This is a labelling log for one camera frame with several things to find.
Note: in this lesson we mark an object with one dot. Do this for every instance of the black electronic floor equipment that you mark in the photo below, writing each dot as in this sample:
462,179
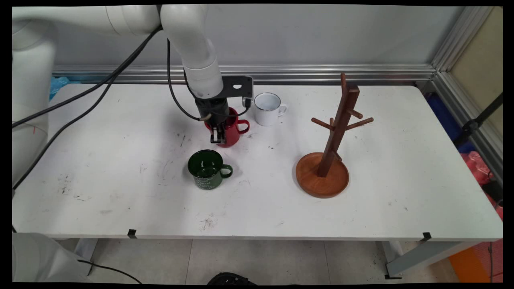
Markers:
231,279

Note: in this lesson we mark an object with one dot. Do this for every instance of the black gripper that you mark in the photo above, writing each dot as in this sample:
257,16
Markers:
217,119

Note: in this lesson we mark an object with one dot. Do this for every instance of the black table edge clip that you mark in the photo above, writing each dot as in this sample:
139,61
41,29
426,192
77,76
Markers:
426,236
131,233

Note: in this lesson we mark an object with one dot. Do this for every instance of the light blue bubble foam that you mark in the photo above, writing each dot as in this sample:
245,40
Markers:
60,86

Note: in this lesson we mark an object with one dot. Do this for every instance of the dark camera mount bracket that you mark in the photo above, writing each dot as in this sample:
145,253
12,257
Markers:
237,86

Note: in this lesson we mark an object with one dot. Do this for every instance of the dark blue foam pad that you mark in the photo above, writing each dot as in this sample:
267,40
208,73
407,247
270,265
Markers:
441,116

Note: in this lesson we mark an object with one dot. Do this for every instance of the long grey table leg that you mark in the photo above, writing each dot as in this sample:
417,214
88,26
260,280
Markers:
421,257

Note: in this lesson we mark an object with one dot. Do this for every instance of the short grey table leg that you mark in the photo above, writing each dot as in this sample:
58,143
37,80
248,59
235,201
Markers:
86,253

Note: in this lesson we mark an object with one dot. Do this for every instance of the aluminium frame corner post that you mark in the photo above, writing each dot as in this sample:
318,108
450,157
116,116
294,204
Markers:
461,36

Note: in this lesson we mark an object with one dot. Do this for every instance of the white enamel mug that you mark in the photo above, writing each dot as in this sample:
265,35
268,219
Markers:
267,112

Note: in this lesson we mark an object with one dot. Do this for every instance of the small black adapter box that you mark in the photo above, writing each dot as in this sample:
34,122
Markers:
493,192

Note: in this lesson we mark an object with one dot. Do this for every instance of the orange plastic object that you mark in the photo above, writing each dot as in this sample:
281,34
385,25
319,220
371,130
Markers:
470,265

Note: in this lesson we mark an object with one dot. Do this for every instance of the wooden mug tree stand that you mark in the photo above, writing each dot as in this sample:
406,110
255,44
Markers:
340,124

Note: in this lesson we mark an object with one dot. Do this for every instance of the dark green enamel mug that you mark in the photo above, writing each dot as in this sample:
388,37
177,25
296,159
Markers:
207,176

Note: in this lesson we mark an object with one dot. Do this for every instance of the red ceramic mug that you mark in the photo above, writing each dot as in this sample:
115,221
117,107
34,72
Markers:
235,138

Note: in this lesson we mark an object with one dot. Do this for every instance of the black stand pole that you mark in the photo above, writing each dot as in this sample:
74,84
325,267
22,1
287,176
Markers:
482,118

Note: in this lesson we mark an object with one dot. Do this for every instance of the short aluminium frame rail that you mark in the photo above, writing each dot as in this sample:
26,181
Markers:
449,86

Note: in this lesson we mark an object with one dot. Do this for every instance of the long aluminium frame rail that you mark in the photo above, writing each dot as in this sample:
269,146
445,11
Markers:
321,74

